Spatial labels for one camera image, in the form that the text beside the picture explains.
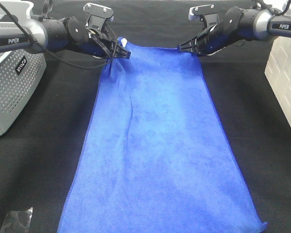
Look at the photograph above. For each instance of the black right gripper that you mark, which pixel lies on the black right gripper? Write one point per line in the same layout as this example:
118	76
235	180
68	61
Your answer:
213	40

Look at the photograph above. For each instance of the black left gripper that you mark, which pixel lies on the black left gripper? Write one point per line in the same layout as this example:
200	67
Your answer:
99	45

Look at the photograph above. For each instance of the blue microfibre towel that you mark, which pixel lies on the blue microfibre towel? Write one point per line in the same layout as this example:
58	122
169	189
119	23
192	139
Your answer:
155	158

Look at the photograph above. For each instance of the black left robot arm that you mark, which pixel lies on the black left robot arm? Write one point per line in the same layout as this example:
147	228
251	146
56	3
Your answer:
55	35

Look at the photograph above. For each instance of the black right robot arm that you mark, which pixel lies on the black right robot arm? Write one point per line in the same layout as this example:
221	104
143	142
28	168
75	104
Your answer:
258	24

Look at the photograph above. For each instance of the white plastic basket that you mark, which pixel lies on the white plastic basket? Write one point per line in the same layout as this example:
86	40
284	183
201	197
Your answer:
278	73

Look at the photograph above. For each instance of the grey perforated plastic basket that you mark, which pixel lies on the grey perforated plastic basket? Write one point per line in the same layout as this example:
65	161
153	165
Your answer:
20	71

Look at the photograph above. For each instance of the black table cloth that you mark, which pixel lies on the black table cloth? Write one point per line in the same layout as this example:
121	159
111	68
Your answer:
40	152

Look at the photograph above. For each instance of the clear tape strip left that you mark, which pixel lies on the clear tape strip left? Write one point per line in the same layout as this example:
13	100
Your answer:
17	221

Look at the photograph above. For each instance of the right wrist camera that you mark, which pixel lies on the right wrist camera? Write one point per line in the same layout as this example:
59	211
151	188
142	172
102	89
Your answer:
205	13

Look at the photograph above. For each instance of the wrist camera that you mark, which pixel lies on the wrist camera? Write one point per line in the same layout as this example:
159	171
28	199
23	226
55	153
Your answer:
205	13
97	16

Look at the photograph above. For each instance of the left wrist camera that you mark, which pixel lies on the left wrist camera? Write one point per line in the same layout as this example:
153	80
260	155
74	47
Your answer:
97	16

